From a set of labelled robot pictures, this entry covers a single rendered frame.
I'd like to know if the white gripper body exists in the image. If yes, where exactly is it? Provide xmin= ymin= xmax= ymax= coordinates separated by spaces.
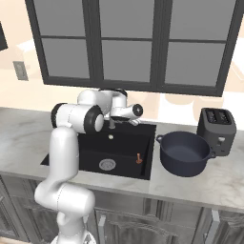
xmin=126 ymin=117 xmax=143 ymax=127

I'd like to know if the grey sink tap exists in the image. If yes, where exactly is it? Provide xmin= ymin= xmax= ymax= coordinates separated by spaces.
xmin=108 ymin=116 xmax=117 ymax=131

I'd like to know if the black kitchen sink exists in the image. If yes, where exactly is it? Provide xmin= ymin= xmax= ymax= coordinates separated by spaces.
xmin=40 ymin=121 xmax=157 ymax=181

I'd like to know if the dark blue pot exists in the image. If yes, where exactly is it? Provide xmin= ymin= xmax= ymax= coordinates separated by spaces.
xmin=155 ymin=131 xmax=217 ymax=178

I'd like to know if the grey drawer front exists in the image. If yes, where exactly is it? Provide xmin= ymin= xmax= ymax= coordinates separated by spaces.
xmin=91 ymin=189 xmax=151 ymax=212

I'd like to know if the black framed window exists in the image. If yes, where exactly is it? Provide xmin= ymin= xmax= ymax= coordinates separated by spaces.
xmin=24 ymin=0 xmax=244 ymax=98

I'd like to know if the dark grey toaster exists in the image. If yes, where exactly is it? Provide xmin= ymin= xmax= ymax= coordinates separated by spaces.
xmin=195 ymin=107 xmax=238 ymax=157

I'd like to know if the grey cupboard door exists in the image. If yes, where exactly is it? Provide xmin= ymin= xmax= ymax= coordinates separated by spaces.
xmin=203 ymin=209 xmax=244 ymax=244
xmin=94 ymin=206 xmax=205 ymax=244
xmin=0 ymin=175 xmax=36 ymax=243

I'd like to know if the grey wall outlet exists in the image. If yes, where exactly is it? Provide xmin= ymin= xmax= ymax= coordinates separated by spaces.
xmin=12 ymin=60 xmax=30 ymax=82

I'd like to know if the black wall cabinet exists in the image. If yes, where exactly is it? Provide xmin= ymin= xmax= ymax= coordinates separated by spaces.
xmin=0 ymin=21 xmax=9 ymax=52

